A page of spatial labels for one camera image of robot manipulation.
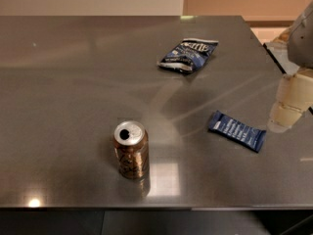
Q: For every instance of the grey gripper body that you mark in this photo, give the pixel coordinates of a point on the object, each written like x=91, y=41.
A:
x=301, y=46

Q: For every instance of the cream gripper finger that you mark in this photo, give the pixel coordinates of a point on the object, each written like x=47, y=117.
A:
x=294, y=97

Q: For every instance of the orange soda can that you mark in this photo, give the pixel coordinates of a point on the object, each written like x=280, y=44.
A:
x=131, y=146

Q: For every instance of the blue snack bar wrapper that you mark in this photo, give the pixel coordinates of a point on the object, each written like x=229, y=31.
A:
x=237, y=131

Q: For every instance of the blue chip bag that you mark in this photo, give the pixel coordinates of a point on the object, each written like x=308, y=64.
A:
x=190, y=55

